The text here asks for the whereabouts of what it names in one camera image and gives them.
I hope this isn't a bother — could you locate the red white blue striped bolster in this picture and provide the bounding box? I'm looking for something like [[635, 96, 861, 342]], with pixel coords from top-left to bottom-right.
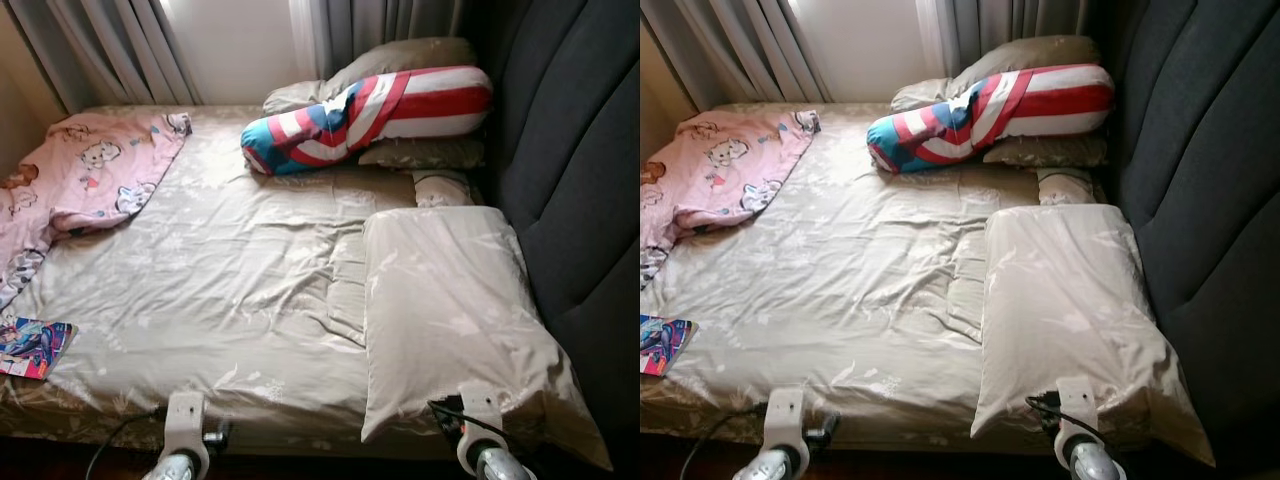
[[866, 63, 1116, 176], [240, 65, 494, 177]]

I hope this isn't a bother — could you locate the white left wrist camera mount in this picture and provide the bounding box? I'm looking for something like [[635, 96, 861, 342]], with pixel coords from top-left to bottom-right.
[[765, 387, 809, 451], [165, 392, 209, 456]]

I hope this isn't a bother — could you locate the colourful comic book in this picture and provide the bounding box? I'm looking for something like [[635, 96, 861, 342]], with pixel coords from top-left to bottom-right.
[[640, 315, 699, 378], [0, 316, 76, 381]]

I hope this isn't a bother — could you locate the beige leaf print bedsheet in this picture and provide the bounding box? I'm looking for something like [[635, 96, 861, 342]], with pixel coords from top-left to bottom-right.
[[640, 100, 1216, 451], [0, 105, 601, 461]]

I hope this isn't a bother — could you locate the dark grey padded headboard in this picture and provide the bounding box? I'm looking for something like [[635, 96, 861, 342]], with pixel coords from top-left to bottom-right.
[[1100, 0, 1280, 480], [480, 0, 641, 480]]

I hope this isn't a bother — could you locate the grey curtain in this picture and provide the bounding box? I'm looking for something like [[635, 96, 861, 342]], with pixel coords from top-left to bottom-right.
[[920, 0, 1096, 76], [5, 0, 201, 113], [640, 0, 831, 111], [290, 0, 471, 81]]

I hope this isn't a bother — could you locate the small beige leaf print pillow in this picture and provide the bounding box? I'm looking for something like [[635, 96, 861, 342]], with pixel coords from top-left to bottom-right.
[[412, 170, 473, 209], [1035, 167, 1101, 206]]

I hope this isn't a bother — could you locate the pink cartoon print blanket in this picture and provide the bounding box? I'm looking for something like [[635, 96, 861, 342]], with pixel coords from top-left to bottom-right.
[[640, 108, 821, 291], [0, 110, 193, 311]]

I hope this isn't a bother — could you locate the large beige leaf print pillow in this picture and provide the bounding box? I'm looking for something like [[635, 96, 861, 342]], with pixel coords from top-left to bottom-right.
[[970, 203, 1216, 468], [360, 205, 613, 471]]

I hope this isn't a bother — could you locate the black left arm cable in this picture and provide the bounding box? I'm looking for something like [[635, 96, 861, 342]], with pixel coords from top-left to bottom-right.
[[690, 405, 769, 480], [85, 408, 169, 480]]

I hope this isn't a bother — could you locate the bright window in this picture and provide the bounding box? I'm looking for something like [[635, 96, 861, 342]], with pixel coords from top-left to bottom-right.
[[160, 0, 301, 106], [790, 0, 936, 103]]

